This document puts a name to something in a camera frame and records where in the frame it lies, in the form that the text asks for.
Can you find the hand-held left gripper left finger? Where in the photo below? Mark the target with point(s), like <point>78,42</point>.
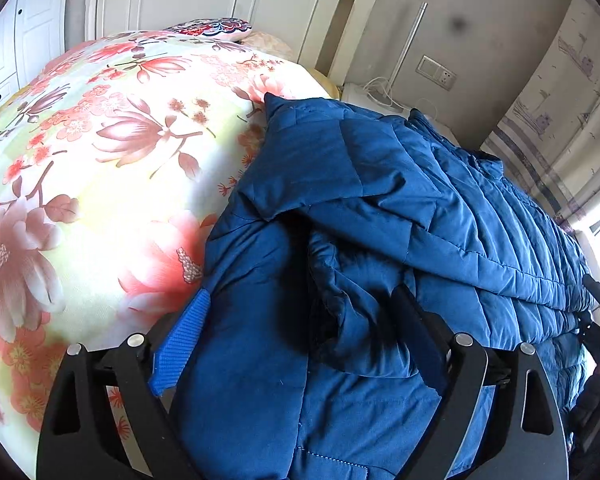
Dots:
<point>190,327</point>

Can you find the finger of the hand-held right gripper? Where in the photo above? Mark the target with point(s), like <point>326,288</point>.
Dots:
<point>595,327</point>

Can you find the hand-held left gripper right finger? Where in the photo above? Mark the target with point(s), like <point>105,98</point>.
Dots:
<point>414,317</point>

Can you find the blue quilted jacket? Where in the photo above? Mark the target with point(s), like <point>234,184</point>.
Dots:
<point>380,240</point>

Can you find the floral bed blanket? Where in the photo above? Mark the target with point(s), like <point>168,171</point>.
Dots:
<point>105,185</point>

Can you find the white nightstand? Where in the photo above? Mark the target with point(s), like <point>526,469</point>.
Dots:
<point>380,102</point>

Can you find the printed striped curtain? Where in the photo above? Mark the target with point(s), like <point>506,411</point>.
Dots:
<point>565,110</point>

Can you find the silver lamp pole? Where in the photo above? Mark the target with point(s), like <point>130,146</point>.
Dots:
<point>405,52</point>

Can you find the beige pillow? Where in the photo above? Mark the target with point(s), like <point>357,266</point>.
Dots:
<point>272,44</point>

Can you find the red blue patterned pillow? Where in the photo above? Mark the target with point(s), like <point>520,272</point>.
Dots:
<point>215,29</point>

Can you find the white wardrobe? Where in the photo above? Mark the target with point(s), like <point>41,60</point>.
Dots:
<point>15,35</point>

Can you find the white wall socket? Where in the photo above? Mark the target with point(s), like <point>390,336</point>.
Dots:
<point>436,71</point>

